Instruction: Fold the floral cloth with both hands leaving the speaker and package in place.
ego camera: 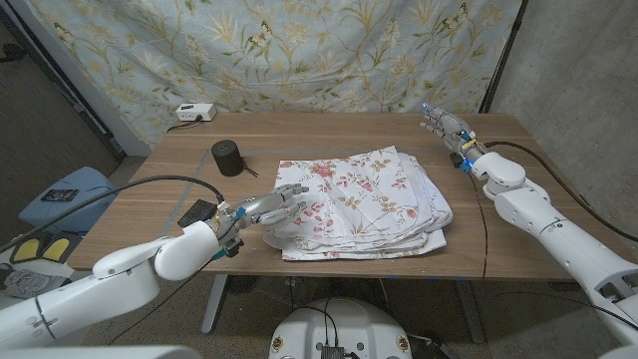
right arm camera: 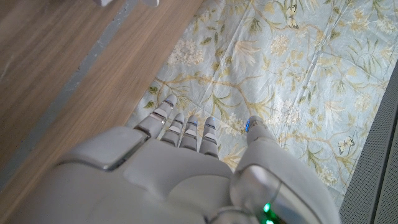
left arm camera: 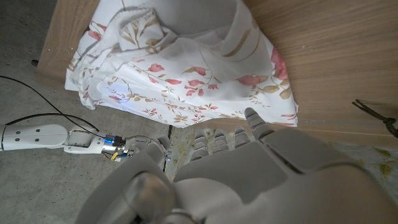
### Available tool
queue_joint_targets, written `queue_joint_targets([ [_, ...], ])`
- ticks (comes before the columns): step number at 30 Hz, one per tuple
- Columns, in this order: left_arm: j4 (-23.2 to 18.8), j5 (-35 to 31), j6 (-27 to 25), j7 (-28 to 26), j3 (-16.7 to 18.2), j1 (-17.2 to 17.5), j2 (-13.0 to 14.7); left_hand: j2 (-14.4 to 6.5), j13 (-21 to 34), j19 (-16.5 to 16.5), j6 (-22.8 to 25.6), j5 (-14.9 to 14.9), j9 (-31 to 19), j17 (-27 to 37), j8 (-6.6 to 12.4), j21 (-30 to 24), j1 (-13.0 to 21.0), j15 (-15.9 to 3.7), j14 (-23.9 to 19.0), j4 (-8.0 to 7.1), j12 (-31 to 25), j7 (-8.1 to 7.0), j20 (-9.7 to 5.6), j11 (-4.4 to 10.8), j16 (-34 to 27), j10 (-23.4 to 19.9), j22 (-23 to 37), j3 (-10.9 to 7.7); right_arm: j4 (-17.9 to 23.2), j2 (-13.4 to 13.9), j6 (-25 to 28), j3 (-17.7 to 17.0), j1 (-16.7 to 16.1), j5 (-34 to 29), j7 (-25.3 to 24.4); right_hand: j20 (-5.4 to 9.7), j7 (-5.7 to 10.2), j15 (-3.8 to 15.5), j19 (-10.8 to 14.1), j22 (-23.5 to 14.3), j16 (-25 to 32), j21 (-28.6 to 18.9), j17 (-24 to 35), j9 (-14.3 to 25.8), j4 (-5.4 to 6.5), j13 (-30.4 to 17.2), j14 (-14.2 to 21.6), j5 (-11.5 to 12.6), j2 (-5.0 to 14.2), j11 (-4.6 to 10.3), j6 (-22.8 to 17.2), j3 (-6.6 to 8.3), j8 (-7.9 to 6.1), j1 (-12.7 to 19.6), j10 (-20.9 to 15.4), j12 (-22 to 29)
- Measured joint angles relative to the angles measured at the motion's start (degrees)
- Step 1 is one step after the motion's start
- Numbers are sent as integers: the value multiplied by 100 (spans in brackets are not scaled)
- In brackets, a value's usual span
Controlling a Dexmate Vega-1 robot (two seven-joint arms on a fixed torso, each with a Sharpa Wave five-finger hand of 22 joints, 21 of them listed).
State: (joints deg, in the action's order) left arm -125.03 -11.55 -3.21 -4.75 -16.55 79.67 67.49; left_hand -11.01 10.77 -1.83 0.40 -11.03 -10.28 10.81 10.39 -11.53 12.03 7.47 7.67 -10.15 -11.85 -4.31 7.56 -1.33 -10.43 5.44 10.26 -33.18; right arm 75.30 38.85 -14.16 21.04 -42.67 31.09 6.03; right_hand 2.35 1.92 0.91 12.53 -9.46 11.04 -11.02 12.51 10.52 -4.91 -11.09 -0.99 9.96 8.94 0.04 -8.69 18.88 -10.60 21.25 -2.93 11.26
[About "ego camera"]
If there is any grey metal table leg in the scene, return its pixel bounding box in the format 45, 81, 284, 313
200, 273, 229, 335
453, 279, 485, 345

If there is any white power strip box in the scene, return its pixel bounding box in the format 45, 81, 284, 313
175, 103, 218, 123

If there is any black and yellow foot pedal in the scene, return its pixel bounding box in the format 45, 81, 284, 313
8, 232, 84, 265

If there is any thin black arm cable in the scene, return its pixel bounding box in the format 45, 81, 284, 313
466, 172, 488, 280
107, 258, 215, 345

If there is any blue padded stool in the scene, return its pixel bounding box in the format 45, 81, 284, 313
18, 166, 120, 235

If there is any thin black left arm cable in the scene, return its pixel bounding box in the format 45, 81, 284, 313
107, 258, 215, 345

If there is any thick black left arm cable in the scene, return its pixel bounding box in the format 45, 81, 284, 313
0, 174, 225, 253

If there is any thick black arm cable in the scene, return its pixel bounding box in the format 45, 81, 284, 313
485, 141, 638, 244
0, 174, 225, 253

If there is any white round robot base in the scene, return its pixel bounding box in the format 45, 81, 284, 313
268, 297, 414, 359

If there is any black base cable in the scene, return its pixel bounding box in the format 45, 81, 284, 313
297, 297, 341, 348

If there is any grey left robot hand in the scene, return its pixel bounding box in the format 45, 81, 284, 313
229, 182, 310, 228

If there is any grey sneaker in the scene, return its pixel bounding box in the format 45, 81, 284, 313
0, 266, 66, 300

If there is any black power brick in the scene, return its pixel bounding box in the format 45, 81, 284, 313
408, 332, 455, 359

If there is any pale blue floral backdrop cloth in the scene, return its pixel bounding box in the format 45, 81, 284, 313
27, 0, 524, 151

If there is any black flat package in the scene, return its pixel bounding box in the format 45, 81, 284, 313
176, 198, 219, 229

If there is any black cylindrical speaker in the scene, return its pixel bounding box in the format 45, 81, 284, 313
210, 139, 245, 178

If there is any black module on robot base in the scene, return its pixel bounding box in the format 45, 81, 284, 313
318, 343, 350, 359

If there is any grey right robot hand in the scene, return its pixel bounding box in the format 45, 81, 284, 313
421, 103, 482, 167

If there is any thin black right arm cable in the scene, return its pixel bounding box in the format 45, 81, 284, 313
466, 172, 488, 280

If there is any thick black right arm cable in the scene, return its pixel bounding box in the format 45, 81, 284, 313
485, 141, 638, 244

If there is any black power strip cable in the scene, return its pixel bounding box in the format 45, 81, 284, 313
165, 115, 203, 134

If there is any black backdrop stand pole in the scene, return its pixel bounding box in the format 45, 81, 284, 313
478, 0, 529, 114

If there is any white cloth with red flowers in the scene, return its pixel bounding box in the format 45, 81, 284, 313
262, 145, 454, 261

